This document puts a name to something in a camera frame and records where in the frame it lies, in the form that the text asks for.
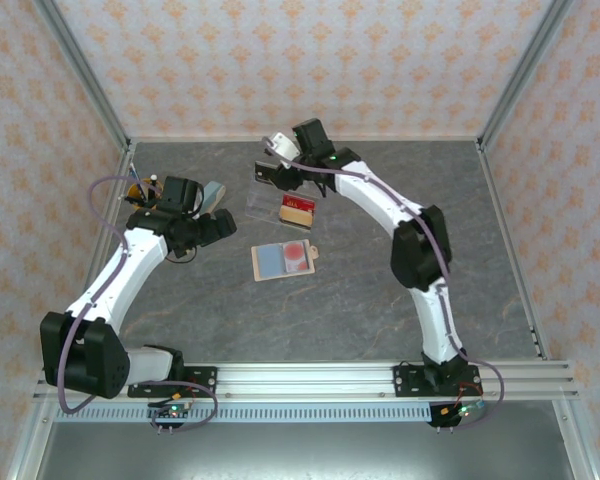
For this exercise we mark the clear acrylic organizer tray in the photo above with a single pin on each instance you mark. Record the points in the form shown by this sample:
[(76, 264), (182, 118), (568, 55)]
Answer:
[(265, 202)]

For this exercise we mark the pink leather card holder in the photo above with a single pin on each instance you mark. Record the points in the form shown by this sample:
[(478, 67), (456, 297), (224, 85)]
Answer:
[(267, 262)]

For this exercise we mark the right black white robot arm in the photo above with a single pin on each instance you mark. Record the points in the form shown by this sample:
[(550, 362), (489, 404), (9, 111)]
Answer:
[(420, 250)]

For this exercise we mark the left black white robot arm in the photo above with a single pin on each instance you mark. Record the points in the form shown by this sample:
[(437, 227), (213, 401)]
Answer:
[(85, 360)]

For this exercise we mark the black card with grey edge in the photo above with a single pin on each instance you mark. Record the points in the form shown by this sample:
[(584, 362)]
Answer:
[(262, 172)]

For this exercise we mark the red card box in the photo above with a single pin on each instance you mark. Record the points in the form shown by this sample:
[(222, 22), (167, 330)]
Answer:
[(297, 202)]

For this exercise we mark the tan leather card case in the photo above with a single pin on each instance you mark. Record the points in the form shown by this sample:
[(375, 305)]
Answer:
[(295, 218)]

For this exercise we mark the black marker white cap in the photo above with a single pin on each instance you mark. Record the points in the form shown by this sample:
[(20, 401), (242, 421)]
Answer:
[(153, 182)]

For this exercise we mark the teal and tan block eraser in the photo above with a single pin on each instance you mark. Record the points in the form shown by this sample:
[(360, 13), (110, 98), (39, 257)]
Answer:
[(214, 192)]

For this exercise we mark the yellow pen cup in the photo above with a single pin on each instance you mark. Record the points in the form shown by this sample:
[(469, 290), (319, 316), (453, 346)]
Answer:
[(136, 192)]

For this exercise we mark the blue pen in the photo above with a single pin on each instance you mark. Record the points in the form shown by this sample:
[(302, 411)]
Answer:
[(137, 181)]

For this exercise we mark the small circuit board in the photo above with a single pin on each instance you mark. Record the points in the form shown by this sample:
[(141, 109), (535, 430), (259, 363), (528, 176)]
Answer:
[(172, 411), (462, 411)]

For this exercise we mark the grey metal panel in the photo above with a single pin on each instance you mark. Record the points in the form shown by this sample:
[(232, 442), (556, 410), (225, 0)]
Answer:
[(305, 455)]

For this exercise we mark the aluminium back frame bar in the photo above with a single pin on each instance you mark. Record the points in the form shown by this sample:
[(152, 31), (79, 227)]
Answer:
[(205, 138)]

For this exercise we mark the aluminium side rail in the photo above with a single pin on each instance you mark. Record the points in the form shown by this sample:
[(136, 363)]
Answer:
[(498, 200), (124, 165)]

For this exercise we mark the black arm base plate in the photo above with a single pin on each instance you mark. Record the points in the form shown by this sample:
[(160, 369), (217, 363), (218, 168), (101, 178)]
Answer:
[(405, 380), (205, 380)]

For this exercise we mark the aluminium corner post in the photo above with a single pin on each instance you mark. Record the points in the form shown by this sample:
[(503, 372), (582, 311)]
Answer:
[(522, 70), (86, 70)]

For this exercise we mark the aluminium front mounting rail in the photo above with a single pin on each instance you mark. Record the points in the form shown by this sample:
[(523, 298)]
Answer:
[(305, 382)]

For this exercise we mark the aluminium frame leg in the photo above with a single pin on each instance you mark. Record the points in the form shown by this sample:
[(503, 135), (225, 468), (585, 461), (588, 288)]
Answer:
[(575, 445), (30, 445)]

